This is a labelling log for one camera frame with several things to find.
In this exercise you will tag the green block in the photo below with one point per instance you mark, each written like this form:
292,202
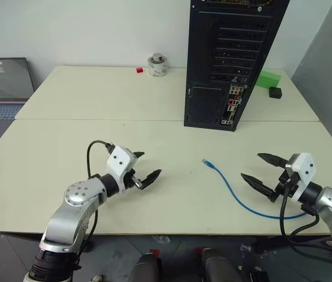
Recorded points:
268,78

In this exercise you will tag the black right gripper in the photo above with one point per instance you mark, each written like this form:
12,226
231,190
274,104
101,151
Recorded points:
283,188

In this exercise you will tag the silver metal cylinder weight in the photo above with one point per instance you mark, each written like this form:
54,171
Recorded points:
158,57

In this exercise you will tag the white tape roll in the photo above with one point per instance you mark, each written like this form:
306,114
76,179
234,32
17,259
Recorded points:
158,70

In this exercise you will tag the black computer tower case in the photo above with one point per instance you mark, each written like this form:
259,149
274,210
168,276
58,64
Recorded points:
230,58

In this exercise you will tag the dark rounded shape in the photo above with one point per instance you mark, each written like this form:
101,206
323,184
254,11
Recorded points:
220,265
145,268

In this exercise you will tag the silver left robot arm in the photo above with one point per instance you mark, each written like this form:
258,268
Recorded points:
68,217

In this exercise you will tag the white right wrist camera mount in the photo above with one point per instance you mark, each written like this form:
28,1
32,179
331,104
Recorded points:
303,169

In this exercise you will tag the small black cube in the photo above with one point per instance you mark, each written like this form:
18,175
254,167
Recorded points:
275,93

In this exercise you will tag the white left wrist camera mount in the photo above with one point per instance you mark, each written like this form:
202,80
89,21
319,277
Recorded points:
120,164

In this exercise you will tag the small red cube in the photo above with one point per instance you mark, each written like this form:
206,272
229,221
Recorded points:
139,70

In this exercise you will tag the grey partition panel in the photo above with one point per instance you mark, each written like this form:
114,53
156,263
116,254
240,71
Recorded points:
327,88

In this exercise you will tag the grey laptop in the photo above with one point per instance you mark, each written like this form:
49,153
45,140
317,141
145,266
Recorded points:
1,85

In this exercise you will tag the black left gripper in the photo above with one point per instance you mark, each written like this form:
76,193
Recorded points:
133,182

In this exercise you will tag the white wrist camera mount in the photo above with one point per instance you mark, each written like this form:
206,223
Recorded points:
120,164
303,169

